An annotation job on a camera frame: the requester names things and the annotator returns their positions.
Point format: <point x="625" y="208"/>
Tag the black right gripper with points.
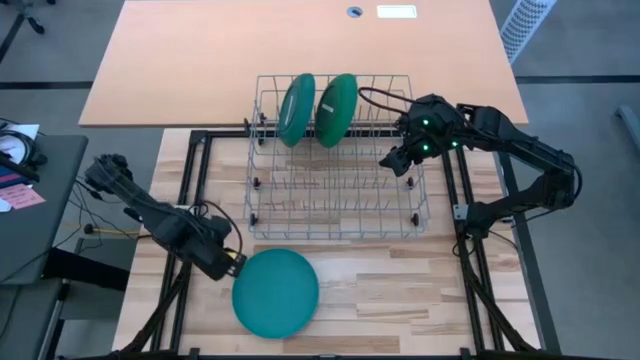
<point x="425" y="147"/>

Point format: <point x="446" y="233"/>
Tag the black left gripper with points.
<point x="212" y="257"/>

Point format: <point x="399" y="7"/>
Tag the teal plate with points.
<point x="275" y="292"/>

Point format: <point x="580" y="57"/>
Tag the green plate with white label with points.
<point x="336" y="117"/>

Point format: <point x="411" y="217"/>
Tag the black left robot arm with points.
<point x="150" y="212"/>

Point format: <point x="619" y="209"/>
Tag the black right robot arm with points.
<point x="530" y="150"/>

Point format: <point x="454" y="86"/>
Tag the yellow tape tag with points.
<point x="231" y="254"/>

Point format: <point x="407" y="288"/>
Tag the yellow rod with black tip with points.
<point x="115" y="231"/>

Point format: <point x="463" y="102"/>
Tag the white desk outlet panel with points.
<point x="396" y="11"/>

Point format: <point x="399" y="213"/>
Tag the white perforated computer case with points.
<point x="525" y="25"/>

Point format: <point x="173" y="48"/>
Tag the grey side table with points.
<point x="40" y="235"/>

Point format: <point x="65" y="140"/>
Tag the grey bench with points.
<point x="25" y="320"/>

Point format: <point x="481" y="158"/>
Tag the light wooden desk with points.
<point x="120" y="70"/>

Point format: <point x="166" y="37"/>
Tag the pink paper note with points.
<point x="20" y="196"/>

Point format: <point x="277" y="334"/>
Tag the white paper sheet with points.
<point x="25" y="131"/>

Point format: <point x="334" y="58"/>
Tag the black office chair base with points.
<point x="36" y="25"/>

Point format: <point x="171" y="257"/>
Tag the black aluminium table frame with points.
<point x="225" y="134"/>

